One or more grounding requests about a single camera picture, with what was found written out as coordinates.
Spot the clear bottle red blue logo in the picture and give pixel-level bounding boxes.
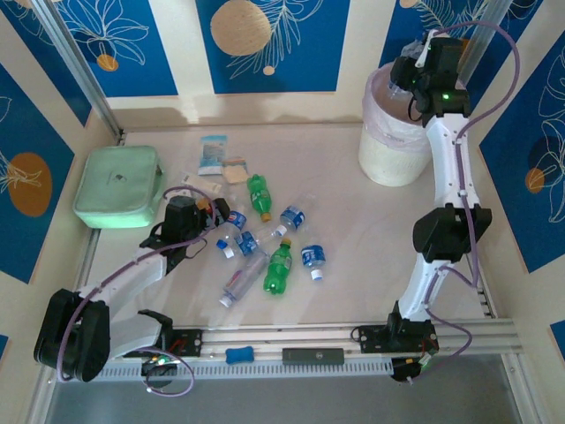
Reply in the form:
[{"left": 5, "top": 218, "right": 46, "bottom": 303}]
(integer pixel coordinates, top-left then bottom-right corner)
[{"left": 219, "top": 210, "right": 249, "bottom": 243}]

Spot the green plastic bottle yellow cap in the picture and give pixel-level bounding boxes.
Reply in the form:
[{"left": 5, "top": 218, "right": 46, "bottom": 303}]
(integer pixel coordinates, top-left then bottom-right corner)
[
  {"left": 245, "top": 173, "right": 274, "bottom": 223},
  {"left": 263, "top": 238, "right": 296, "bottom": 296}
]

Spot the clear bottle red blue label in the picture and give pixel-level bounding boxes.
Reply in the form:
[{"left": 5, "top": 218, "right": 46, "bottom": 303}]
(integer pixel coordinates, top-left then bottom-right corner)
[{"left": 219, "top": 254, "right": 271, "bottom": 309}]

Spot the pink plastic bin liner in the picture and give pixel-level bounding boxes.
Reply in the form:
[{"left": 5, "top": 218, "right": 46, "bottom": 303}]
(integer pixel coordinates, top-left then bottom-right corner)
[{"left": 361, "top": 59, "right": 470, "bottom": 154}]

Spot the white textured waste bin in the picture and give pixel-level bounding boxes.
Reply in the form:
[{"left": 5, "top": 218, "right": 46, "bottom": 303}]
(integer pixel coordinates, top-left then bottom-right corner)
[{"left": 358, "top": 59, "right": 470, "bottom": 189}]

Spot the small white printed packet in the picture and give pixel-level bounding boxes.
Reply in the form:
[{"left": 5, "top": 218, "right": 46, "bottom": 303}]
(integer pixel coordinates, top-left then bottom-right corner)
[{"left": 180, "top": 170, "right": 224, "bottom": 195}]

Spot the beige snack packet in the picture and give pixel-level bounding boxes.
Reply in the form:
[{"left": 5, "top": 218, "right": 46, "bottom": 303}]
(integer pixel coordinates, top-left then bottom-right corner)
[{"left": 220, "top": 155, "right": 252, "bottom": 186}]

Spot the blue wet wipes packet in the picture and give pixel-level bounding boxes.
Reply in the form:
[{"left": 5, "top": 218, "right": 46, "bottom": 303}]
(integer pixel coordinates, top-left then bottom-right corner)
[{"left": 197, "top": 134, "right": 230, "bottom": 177}]

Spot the light green zip pouch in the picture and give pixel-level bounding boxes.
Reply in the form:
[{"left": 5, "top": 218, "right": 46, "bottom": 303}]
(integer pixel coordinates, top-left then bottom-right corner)
[{"left": 72, "top": 145, "right": 167, "bottom": 230}]

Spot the blue bone-shaped object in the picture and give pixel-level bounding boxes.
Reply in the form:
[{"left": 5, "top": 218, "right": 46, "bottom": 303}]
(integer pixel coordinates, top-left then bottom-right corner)
[{"left": 224, "top": 347, "right": 256, "bottom": 365}]

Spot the dark grey bar device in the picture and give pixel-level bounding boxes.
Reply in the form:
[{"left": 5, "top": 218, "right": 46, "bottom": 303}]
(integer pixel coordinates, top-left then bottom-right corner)
[{"left": 282, "top": 347, "right": 344, "bottom": 366}]

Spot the grey metal panel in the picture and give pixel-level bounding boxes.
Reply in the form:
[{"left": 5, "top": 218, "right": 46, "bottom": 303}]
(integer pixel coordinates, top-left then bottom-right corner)
[{"left": 41, "top": 377, "right": 526, "bottom": 424}]

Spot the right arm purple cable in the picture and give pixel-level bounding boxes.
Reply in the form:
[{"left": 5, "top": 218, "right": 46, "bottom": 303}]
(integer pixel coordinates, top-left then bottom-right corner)
[{"left": 408, "top": 20, "right": 520, "bottom": 385}]

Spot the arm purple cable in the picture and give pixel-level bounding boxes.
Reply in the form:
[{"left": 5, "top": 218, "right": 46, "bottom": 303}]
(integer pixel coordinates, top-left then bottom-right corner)
[
  {"left": 408, "top": 20, "right": 520, "bottom": 385},
  {"left": 56, "top": 185, "right": 217, "bottom": 398}
]

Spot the aluminium frame post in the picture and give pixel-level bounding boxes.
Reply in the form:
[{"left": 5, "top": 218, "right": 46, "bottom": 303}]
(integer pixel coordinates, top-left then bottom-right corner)
[
  {"left": 30, "top": 0, "right": 124, "bottom": 145},
  {"left": 456, "top": 0, "right": 507, "bottom": 83}
]

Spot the aluminium side rail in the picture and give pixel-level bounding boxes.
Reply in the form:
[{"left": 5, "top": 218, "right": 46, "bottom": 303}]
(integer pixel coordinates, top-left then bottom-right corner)
[
  {"left": 77, "top": 228, "right": 101, "bottom": 291},
  {"left": 470, "top": 260, "right": 498, "bottom": 319}
]

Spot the aluminium mounting rail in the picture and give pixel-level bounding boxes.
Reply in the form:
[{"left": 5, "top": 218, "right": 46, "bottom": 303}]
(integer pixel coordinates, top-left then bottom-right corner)
[{"left": 37, "top": 320, "right": 524, "bottom": 363}]

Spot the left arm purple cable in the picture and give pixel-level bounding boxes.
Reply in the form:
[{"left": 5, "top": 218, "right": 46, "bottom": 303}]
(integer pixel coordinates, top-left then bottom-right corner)
[{"left": 56, "top": 185, "right": 217, "bottom": 398}]

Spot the white slotted cable duct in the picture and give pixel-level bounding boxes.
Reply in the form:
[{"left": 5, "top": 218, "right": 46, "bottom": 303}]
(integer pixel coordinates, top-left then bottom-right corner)
[{"left": 94, "top": 360, "right": 394, "bottom": 381}]

